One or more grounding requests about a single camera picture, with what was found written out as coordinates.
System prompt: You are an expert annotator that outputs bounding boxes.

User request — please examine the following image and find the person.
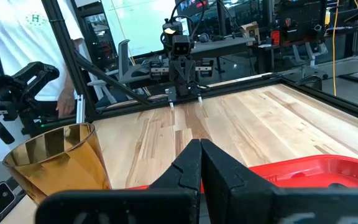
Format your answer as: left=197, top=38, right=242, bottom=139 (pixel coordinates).
left=0, top=0, right=85, bottom=119

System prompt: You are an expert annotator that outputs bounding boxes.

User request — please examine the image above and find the red plastic tray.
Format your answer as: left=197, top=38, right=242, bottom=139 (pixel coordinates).
left=126, top=154, right=358, bottom=194

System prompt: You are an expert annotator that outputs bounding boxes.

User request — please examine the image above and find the black diagonal frame brace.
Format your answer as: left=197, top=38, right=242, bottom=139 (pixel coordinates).
left=75, top=51, right=151, bottom=106

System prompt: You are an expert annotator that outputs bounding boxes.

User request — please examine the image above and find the amber faceted plastic cup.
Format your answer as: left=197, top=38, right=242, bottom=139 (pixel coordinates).
left=2, top=123, right=112, bottom=205

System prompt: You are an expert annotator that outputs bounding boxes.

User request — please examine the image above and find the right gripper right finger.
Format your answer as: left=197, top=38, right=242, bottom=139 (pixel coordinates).
left=201, top=138, right=358, bottom=224

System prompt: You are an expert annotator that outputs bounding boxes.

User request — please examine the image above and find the grey desk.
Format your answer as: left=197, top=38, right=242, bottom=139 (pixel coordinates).
left=191, top=36, right=257, bottom=62

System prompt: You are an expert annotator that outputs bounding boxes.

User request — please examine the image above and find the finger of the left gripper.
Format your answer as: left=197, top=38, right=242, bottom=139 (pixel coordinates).
left=149, top=60, right=165, bottom=78
left=199, top=58, right=214, bottom=77

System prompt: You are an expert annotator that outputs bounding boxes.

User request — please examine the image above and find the red box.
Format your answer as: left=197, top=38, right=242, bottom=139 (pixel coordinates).
left=270, top=30, right=281, bottom=46

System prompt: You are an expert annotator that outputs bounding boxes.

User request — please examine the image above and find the black computer monitor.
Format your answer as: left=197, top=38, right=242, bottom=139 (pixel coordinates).
left=175, top=0, right=210, bottom=17

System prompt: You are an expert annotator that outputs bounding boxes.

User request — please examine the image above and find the silver aluminium bracket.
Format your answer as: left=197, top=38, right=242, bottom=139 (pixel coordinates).
left=75, top=94, right=86, bottom=124

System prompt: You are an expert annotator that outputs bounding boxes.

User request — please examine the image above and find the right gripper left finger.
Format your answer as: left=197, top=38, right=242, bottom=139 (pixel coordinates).
left=35, top=138, right=203, bottom=224

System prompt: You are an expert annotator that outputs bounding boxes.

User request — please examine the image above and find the black table frame rail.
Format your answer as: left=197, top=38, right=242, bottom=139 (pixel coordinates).
left=278, top=74, right=358, bottom=127
left=94, top=74, right=291, bottom=119

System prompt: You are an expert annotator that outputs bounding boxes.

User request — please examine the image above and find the person's hand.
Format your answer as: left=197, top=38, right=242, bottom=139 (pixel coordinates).
left=55, top=90, right=76, bottom=119

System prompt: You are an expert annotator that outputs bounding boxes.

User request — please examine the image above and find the cardboard box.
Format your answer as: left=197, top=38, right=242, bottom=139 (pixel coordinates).
left=240, top=21, right=261, bottom=40

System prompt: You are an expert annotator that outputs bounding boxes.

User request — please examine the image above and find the white board panel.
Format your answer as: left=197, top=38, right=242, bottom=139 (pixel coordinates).
left=101, top=0, right=180, bottom=58

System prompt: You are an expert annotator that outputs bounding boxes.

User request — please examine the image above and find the black frame post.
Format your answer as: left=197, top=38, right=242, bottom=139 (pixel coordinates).
left=41, top=0, right=96, bottom=123

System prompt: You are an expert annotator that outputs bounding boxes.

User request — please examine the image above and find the yellow hanging cable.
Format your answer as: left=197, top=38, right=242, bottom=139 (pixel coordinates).
left=331, top=0, right=340, bottom=96

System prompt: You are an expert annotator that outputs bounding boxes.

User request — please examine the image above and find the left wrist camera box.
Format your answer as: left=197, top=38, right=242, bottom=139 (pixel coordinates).
left=172, top=34, right=193, bottom=57

